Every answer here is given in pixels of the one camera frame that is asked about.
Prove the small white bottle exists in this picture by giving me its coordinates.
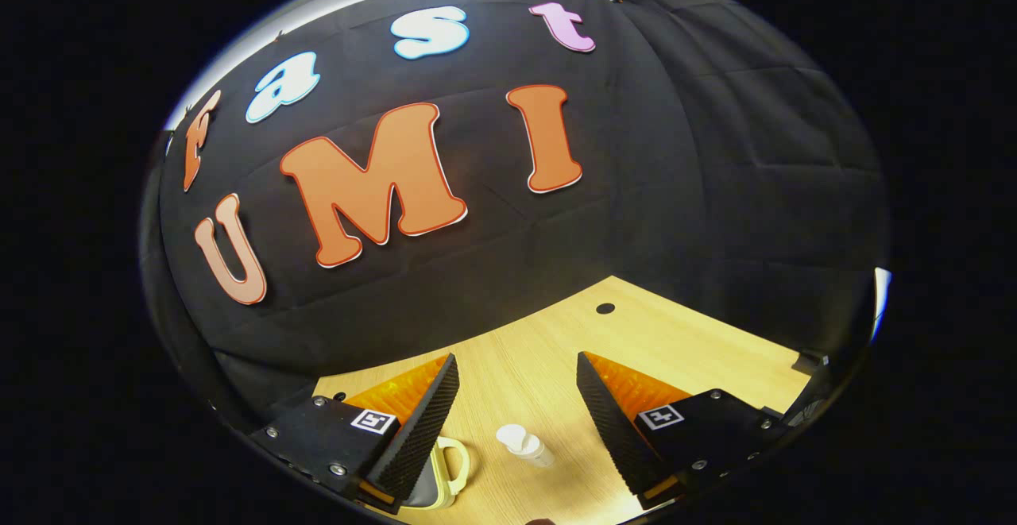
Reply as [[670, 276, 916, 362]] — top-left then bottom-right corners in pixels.
[[495, 423, 555, 469]]

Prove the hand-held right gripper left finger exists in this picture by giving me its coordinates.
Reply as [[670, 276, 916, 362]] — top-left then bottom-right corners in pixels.
[[250, 353, 462, 514]]

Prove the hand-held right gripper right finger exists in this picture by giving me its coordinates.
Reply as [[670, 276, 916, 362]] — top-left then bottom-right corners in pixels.
[[576, 351, 795, 510]]

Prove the cream suitcase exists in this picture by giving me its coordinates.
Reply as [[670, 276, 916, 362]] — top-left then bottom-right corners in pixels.
[[396, 435, 471, 511]]

